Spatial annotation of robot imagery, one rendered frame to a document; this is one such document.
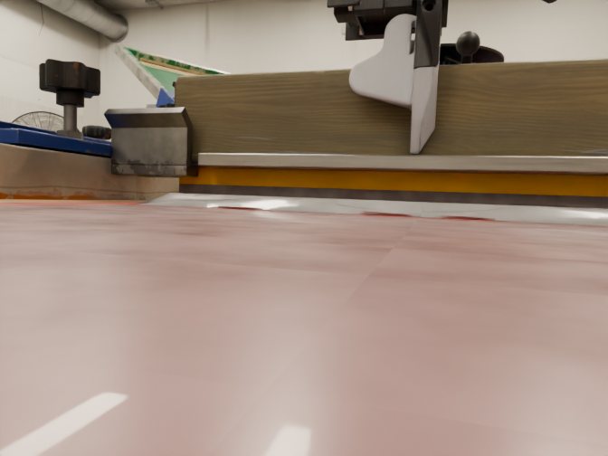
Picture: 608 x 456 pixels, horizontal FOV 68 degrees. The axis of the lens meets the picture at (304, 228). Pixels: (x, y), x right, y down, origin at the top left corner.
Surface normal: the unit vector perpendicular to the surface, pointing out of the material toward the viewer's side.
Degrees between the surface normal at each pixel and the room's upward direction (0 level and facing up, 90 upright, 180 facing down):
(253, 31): 90
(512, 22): 90
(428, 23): 102
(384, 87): 82
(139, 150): 90
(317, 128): 90
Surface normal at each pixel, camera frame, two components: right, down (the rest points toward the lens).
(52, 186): 0.96, 0.05
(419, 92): -0.28, 0.25
